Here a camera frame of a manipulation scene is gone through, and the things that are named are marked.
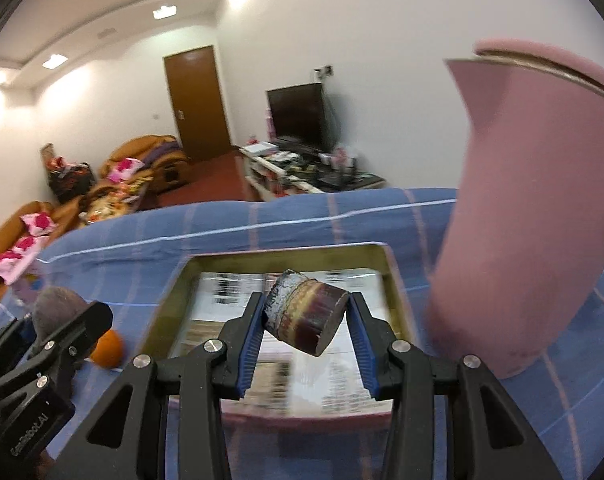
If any large orange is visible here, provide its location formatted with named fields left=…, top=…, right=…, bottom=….
left=90, top=330, right=125, bottom=368

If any purple striped yam cylinder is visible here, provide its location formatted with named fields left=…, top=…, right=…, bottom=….
left=264, top=269, right=349, bottom=356

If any brown leather sofa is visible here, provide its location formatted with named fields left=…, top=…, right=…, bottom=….
left=0, top=197, right=80, bottom=299

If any pink tin box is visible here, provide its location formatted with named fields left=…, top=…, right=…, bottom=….
left=140, top=242, right=418, bottom=428

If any cluttered coffee table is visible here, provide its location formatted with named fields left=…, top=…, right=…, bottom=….
left=79, top=177, right=152, bottom=226

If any black rack with items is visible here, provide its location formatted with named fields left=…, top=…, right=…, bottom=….
left=40, top=143, right=96, bottom=204

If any brown leather armchair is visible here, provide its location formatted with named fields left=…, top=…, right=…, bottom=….
left=99, top=134, right=190, bottom=194

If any pink electric kettle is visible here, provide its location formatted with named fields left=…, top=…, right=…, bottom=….
left=427, top=39, right=604, bottom=378

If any white tv stand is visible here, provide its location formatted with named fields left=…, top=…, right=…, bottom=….
left=239, top=142, right=387, bottom=202

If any brown wooden door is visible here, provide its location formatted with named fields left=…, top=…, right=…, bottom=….
left=164, top=46, right=232, bottom=162

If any black television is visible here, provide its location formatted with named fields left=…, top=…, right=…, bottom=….
left=266, top=82, right=338, bottom=153

